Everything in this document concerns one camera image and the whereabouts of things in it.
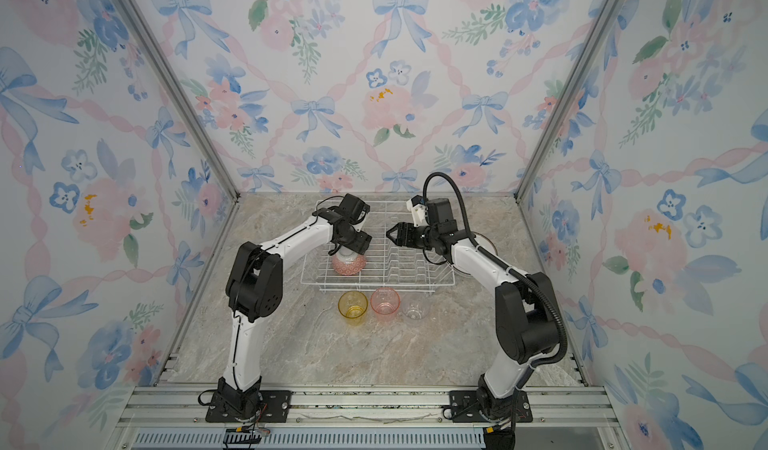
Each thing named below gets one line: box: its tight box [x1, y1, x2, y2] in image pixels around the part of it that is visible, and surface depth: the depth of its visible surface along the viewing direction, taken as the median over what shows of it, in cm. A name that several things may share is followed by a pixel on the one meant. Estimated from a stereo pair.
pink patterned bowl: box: [332, 252, 366, 276], surface depth 96 cm
